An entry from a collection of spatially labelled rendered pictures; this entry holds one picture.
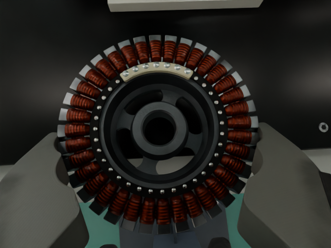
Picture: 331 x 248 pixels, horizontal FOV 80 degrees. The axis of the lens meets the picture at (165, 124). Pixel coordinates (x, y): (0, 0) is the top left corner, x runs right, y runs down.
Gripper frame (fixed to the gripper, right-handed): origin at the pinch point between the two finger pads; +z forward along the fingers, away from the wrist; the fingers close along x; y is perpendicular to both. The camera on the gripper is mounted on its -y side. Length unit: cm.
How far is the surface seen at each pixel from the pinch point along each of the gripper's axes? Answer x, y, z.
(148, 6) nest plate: -0.5, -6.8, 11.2
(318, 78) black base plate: 15.6, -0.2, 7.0
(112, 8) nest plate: -4.0, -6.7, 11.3
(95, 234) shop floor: -31, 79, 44
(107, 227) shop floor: -25, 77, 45
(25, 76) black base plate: -12.4, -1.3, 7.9
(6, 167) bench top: -15.2, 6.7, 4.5
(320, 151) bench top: 16.4, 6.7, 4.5
